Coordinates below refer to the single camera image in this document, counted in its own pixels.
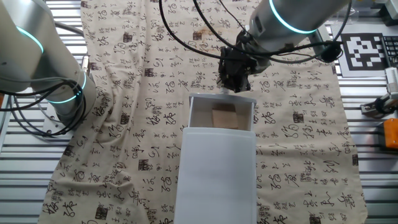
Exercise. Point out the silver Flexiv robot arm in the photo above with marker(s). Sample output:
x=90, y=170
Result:
x=295, y=15

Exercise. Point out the black white fiducial marker board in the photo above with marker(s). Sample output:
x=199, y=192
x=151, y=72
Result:
x=363, y=53

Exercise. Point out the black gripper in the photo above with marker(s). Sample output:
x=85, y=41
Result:
x=237, y=62

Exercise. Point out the grey equipment box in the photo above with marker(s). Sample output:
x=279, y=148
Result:
x=388, y=12

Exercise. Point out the orange plastic object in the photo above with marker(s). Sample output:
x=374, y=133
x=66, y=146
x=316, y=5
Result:
x=391, y=133

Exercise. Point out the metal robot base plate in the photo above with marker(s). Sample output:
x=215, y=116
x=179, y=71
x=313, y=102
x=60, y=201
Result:
x=51, y=129

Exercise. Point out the beige calligraphy print cloth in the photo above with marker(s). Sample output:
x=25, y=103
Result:
x=130, y=124

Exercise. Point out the wooden block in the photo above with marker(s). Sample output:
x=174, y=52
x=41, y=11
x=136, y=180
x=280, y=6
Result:
x=224, y=118

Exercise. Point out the small metal bracket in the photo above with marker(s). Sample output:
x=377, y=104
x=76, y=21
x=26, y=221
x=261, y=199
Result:
x=85, y=65

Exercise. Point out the white drawer cabinet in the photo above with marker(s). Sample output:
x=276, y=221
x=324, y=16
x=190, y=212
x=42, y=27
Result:
x=216, y=174

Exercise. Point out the black keyboard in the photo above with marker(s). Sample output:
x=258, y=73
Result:
x=391, y=49

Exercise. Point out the white ribbed device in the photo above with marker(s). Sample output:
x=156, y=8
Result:
x=392, y=79

